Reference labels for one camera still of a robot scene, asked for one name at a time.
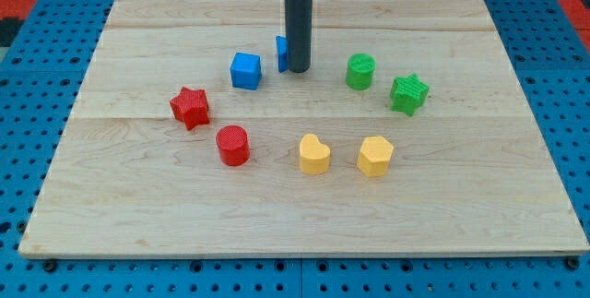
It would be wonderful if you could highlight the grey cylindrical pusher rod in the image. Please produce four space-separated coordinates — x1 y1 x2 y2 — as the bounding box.
284 0 313 73

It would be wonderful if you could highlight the yellow heart block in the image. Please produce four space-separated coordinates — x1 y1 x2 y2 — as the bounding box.
299 134 331 174

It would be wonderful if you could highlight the green cylinder block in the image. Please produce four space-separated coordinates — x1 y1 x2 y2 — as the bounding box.
346 53 376 90

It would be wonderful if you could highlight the red cylinder block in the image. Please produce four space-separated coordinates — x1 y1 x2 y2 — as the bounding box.
216 125 250 166

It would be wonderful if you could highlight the yellow hexagon block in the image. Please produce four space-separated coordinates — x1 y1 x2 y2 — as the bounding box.
357 136 394 177

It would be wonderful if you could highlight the green star block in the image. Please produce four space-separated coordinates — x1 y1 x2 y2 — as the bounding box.
390 74 430 116

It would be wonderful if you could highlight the blue cube block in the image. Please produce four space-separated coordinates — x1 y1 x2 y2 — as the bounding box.
230 53 262 90

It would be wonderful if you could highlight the blue block behind rod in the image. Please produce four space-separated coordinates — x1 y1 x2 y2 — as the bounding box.
276 36 288 73

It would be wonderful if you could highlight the red star block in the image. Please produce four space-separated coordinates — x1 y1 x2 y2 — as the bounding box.
170 87 209 130

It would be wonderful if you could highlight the light wooden board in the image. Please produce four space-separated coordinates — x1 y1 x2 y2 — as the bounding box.
19 0 589 259

